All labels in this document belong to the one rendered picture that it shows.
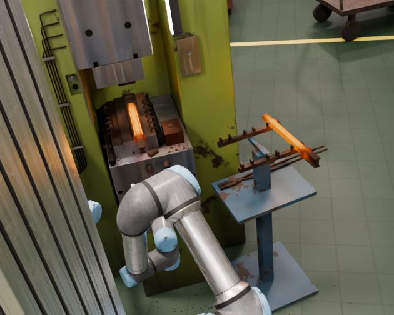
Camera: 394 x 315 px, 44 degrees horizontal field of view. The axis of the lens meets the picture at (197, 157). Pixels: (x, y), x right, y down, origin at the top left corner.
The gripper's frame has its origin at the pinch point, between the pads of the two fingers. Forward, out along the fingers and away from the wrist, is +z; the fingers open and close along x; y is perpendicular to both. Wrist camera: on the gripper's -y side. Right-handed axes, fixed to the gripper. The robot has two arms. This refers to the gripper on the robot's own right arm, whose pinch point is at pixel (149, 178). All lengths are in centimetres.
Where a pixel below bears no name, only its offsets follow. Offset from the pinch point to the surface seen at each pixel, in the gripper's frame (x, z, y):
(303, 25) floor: 210, 330, 100
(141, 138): 0.6, 27.3, -1.2
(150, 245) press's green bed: -7, 25, 61
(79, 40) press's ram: -14, 31, -48
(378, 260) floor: 114, 7, 100
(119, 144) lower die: -9.0, 31.6, 2.0
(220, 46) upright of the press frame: 44, 45, -28
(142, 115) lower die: 4.4, 49.5, 0.8
